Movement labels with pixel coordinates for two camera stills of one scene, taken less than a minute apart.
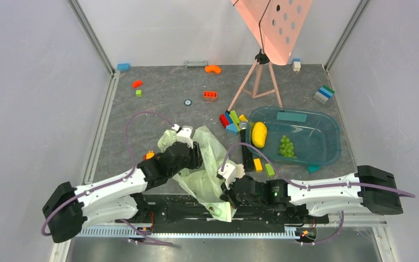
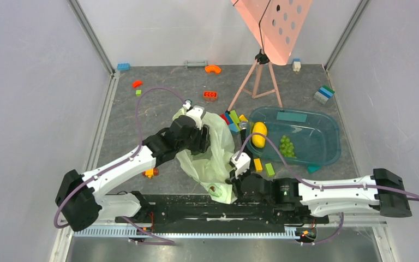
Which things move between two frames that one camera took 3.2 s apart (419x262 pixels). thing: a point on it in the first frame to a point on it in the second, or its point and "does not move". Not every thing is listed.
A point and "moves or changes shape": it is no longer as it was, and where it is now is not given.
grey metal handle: (186, 65) does not move
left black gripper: (196, 157) to (202, 144)
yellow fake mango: (258, 134) does not move
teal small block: (313, 168) does not move
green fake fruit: (286, 147) does not move
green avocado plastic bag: (202, 183) moves or changes shape
